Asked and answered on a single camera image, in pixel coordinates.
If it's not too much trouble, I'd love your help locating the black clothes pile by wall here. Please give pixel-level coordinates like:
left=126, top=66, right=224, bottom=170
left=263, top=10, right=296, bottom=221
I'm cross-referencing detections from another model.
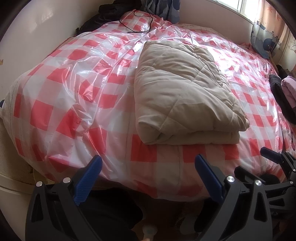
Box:
left=76, top=0, right=142, bottom=35

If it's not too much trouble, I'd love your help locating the window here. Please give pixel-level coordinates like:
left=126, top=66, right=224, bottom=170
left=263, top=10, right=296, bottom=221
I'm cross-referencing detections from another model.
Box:
left=216, top=0, right=262, bottom=22

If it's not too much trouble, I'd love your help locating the cream quilted jacket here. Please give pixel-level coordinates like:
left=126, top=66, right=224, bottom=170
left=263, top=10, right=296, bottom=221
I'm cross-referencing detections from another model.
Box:
left=134, top=40, right=249, bottom=145

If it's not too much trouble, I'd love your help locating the black charging cable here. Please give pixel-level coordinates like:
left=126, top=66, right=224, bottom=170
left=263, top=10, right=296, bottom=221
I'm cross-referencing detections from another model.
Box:
left=119, top=7, right=155, bottom=34

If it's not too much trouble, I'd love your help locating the red checkered plastic bed cover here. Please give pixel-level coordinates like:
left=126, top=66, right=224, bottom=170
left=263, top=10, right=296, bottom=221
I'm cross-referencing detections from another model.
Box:
left=1, top=11, right=295, bottom=201

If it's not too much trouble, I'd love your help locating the dark garment at bed edge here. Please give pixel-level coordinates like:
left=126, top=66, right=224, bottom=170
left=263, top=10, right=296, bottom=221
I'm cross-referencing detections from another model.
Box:
left=269, top=74, right=295, bottom=125

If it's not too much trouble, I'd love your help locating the left blue cartoon curtain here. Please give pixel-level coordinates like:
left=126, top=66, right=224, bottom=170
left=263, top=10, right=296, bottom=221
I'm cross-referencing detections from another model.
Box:
left=144, top=0, right=180, bottom=24

